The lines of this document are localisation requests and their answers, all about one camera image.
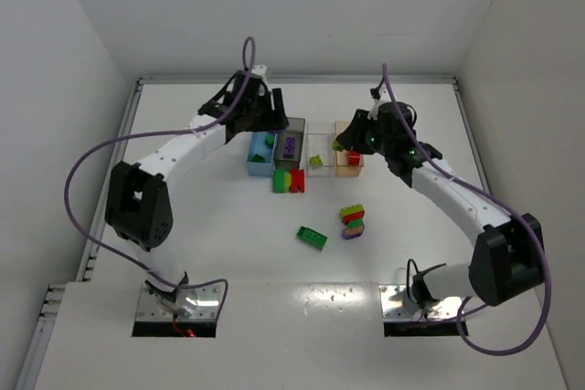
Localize lime lego brick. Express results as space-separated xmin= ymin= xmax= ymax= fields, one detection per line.
xmin=332 ymin=141 xmax=345 ymax=152

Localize red flower lego brick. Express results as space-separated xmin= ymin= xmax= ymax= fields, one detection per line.
xmin=346 ymin=151 xmax=362 ymax=166

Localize small green lego brick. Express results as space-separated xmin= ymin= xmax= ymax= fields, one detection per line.
xmin=264 ymin=134 xmax=275 ymax=148

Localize dark green lego brick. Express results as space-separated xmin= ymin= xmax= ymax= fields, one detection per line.
xmin=250 ymin=153 xmax=266 ymax=163

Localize lime green lego stack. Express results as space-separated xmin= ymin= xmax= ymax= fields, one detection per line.
xmin=339 ymin=204 xmax=365 ymax=228

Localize purple butterfly lego brick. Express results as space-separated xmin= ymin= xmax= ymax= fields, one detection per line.
xmin=342 ymin=227 xmax=365 ymax=240

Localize green number lego brick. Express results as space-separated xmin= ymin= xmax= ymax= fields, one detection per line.
xmin=296 ymin=227 xmax=327 ymax=251

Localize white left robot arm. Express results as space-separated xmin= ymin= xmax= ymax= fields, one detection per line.
xmin=105 ymin=65 xmax=289 ymax=300

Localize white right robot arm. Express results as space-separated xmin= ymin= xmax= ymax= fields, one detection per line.
xmin=335 ymin=102 xmax=545 ymax=308

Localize smoky grey container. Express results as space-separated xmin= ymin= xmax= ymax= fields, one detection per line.
xmin=273 ymin=117 xmax=305 ymax=171

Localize amber transparent container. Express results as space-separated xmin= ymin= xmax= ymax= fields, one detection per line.
xmin=334 ymin=121 xmax=365 ymax=178

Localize clear transparent container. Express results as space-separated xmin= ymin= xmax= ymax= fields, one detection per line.
xmin=305 ymin=121 xmax=335 ymax=177

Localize blue container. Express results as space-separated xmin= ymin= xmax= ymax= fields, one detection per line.
xmin=246 ymin=132 xmax=278 ymax=177

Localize green red lego stack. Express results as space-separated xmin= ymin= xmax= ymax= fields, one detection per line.
xmin=272 ymin=169 xmax=305 ymax=194

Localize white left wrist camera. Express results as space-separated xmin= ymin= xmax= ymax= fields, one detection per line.
xmin=250 ymin=64 xmax=271 ymax=83

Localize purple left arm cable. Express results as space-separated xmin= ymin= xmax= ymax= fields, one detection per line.
xmin=63 ymin=36 xmax=229 ymax=313

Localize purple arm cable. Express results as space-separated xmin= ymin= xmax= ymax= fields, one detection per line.
xmin=381 ymin=63 xmax=553 ymax=357
xmin=63 ymin=36 xmax=229 ymax=313

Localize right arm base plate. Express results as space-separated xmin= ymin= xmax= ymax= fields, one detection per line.
xmin=379 ymin=282 xmax=466 ymax=325

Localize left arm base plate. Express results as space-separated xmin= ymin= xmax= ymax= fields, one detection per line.
xmin=134 ymin=279 xmax=229 ymax=329

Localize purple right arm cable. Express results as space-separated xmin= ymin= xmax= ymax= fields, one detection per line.
xmin=381 ymin=63 xmax=553 ymax=357

